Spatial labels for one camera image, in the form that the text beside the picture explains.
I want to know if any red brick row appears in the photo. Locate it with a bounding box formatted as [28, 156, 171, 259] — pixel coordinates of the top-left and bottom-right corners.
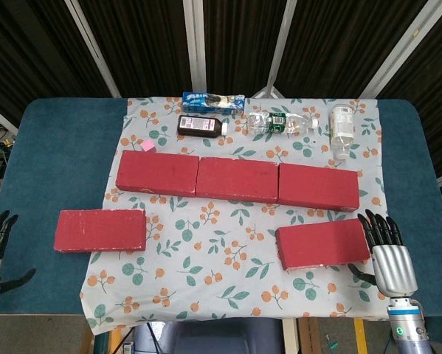
[195, 156, 280, 204]
[115, 150, 201, 196]
[277, 163, 361, 212]

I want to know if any blue cookie package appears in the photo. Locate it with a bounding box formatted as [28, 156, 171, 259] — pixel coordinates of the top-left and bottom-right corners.
[182, 91, 246, 114]

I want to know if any floral tablecloth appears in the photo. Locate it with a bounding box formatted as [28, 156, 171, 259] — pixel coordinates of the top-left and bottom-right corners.
[79, 96, 410, 336]

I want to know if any clear bottle with green label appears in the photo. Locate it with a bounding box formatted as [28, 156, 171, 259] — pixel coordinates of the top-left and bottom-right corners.
[246, 111, 320, 136]

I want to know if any blue felt table cover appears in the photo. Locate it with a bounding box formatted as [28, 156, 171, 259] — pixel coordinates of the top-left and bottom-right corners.
[0, 97, 442, 318]

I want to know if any brown medicine bottle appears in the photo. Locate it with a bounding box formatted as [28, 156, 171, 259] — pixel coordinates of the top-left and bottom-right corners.
[176, 114, 229, 139]

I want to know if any white metal frame post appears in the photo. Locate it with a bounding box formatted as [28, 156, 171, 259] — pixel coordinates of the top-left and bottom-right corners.
[182, 0, 211, 99]
[252, 0, 299, 100]
[359, 0, 441, 100]
[64, 0, 122, 99]

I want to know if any clear bottle with white label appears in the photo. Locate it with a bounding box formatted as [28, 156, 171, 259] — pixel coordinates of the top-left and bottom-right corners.
[328, 104, 356, 161]

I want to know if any dark pleated curtain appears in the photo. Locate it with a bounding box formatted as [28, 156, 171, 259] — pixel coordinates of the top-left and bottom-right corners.
[0, 0, 442, 178]

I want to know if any blue grey robot torso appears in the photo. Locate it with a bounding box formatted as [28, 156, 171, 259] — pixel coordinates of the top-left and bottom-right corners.
[134, 317, 284, 354]

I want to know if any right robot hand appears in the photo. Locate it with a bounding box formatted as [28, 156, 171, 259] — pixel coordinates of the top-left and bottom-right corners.
[349, 209, 418, 299]

